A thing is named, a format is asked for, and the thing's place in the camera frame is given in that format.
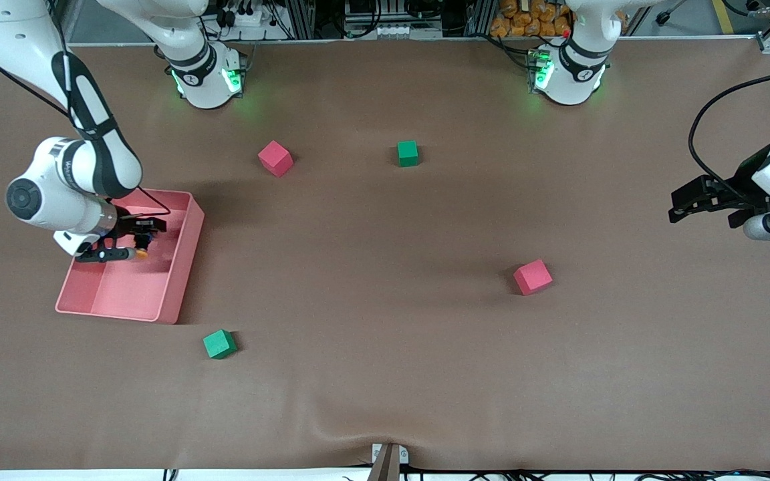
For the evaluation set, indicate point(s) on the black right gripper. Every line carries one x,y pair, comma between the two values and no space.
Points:
128,226

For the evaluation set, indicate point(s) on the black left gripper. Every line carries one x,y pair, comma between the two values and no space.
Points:
740,183

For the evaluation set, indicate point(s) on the orange push button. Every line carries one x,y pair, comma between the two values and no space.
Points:
140,254

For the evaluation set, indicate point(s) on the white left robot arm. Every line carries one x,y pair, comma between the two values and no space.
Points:
569,83

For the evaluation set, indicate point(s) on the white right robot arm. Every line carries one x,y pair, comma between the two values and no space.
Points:
57,200

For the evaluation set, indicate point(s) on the pink plastic bin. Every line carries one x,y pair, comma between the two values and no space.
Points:
131,287

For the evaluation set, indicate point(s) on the green foam cube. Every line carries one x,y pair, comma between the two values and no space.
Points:
219,345
408,153

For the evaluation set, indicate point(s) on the pink foam cube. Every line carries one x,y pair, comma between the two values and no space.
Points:
275,159
532,278

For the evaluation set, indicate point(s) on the white power strip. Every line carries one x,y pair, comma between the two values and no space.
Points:
251,19

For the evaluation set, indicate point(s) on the brown table mat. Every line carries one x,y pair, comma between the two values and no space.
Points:
385,374

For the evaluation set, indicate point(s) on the white terminal block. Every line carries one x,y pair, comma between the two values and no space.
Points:
392,31

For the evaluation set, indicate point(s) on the grey table clamp bracket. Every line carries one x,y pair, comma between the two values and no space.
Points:
388,461

